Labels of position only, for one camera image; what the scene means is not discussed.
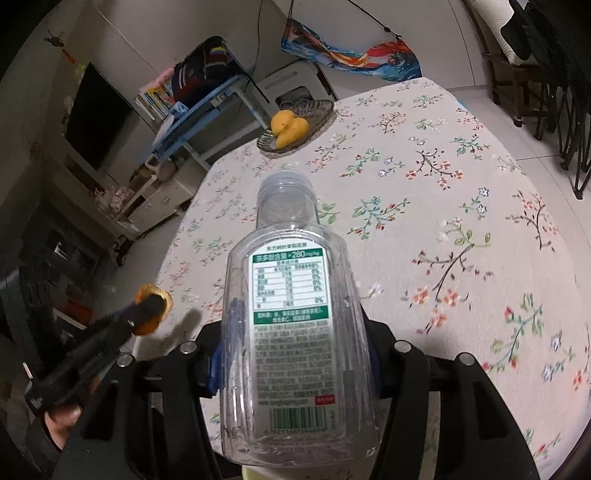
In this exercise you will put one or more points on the white pillow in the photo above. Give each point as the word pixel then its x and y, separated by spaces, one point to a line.
pixel 489 18

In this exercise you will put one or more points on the red hanging knot ornament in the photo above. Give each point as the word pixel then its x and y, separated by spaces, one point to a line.
pixel 69 57

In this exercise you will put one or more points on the white drawer cabinet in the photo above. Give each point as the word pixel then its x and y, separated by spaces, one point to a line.
pixel 157 203

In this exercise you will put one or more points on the dark wicker basket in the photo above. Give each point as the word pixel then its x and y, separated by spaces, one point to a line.
pixel 318 110

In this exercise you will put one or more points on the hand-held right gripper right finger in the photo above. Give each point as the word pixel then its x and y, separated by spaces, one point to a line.
pixel 385 360

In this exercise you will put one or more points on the black television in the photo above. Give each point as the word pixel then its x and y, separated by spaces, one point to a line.
pixel 97 120

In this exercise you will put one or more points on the orange peel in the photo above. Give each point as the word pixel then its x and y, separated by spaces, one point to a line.
pixel 159 290

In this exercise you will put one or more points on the person's left hand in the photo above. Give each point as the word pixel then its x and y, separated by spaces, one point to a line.
pixel 62 422

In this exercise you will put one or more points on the dark shelving unit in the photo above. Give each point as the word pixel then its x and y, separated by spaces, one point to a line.
pixel 46 258

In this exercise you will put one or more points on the wooden chair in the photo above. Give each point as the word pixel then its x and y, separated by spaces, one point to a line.
pixel 501 74

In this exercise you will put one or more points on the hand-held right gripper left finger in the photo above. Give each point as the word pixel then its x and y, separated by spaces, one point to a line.
pixel 213 369

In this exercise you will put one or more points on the yellow plastic basin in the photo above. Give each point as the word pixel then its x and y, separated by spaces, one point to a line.
pixel 256 474

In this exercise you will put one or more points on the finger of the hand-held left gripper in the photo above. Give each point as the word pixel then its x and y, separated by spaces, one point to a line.
pixel 122 310
pixel 147 314

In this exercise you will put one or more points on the person's left forearm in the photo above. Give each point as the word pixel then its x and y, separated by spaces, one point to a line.
pixel 41 457

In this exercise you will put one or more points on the clear plastic bottle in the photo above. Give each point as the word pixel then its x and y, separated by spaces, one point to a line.
pixel 291 323

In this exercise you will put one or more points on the dark backpack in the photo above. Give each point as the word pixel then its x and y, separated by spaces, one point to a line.
pixel 198 69

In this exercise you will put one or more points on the white plastic stool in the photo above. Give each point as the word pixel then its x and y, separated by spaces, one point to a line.
pixel 295 76

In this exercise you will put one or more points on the blue desk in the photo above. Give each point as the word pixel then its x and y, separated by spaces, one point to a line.
pixel 198 108

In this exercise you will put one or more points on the colourful printed cloth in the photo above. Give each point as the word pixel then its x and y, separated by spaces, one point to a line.
pixel 369 60

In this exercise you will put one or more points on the yellow mango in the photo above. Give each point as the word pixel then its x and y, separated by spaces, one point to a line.
pixel 293 131
pixel 280 121

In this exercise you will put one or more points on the black folding chairs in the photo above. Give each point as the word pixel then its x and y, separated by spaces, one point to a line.
pixel 568 92

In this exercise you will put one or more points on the row of books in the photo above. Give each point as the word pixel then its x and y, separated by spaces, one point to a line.
pixel 154 101

